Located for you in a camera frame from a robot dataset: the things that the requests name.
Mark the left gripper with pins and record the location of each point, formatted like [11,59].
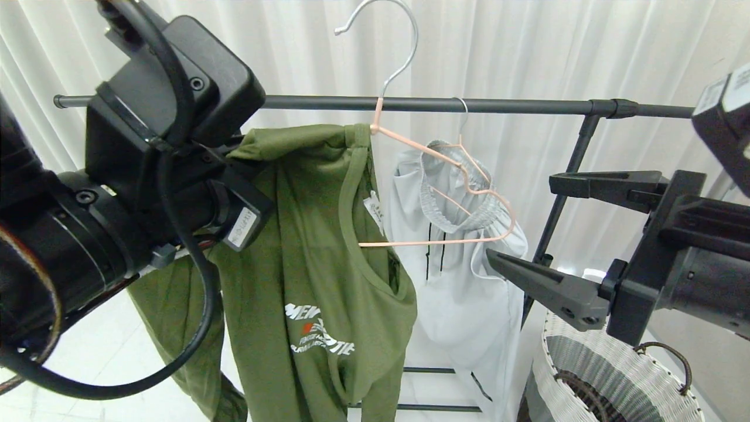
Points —
[117,234]

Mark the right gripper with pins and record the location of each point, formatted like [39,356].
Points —
[691,275]

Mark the pale grey shorts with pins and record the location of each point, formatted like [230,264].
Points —
[463,293]

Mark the green long-sleeved shirt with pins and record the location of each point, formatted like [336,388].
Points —
[293,246]

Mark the pink clothes hanger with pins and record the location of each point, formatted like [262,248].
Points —
[451,201]
[378,114]

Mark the white laundry basket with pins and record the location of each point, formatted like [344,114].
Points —
[621,375]

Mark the black clothes rack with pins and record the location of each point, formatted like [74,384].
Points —
[515,106]

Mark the white curtain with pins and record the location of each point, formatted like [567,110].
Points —
[527,47]

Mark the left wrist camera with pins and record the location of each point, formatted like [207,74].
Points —
[176,76]

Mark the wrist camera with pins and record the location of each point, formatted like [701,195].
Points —
[176,76]
[726,123]

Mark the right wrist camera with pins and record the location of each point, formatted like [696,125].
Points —
[726,123]

